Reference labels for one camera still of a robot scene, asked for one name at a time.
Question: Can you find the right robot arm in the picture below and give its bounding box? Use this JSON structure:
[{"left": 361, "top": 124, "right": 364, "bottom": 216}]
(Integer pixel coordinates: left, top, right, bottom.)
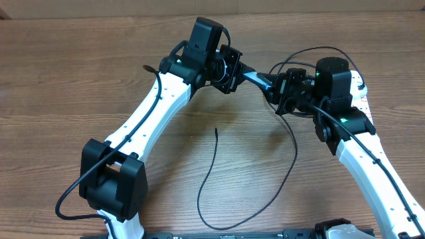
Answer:
[{"left": 255, "top": 57, "right": 424, "bottom": 238}]

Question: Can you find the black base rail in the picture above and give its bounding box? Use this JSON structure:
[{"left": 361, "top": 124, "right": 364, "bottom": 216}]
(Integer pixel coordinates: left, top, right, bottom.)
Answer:
[{"left": 79, "top": 228, "right": 376, "bottom": 239}]

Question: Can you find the black Samsung Galaxy smartphone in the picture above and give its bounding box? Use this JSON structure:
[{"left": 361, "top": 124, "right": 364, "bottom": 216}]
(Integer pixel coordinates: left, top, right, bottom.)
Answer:
[{"left": 242, "top": 71, "right": 273, "bottom": 92}]

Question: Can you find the black USB charging cable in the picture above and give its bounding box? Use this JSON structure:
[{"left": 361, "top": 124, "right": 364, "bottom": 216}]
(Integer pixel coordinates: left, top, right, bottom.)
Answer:
[{"left": 197, "top": 46, "right": 366, "bottom": 231}]

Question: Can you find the white USB charger plug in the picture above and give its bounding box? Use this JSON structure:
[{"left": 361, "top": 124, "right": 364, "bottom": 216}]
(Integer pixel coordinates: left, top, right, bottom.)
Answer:
[{"left": 350, "top": 82, "right": 368, "bottom": 98}]

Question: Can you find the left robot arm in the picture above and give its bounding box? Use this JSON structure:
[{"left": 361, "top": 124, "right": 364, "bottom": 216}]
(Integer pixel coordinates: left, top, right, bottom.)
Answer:
[{"left": 78, "top": 17, "right": 252, "bottom": 238}]

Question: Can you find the white power strip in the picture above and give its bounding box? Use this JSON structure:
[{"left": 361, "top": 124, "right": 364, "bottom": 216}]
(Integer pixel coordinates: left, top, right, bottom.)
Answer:
[{"left": 350, "top": 70, "right": 373, "bottom": 123}]

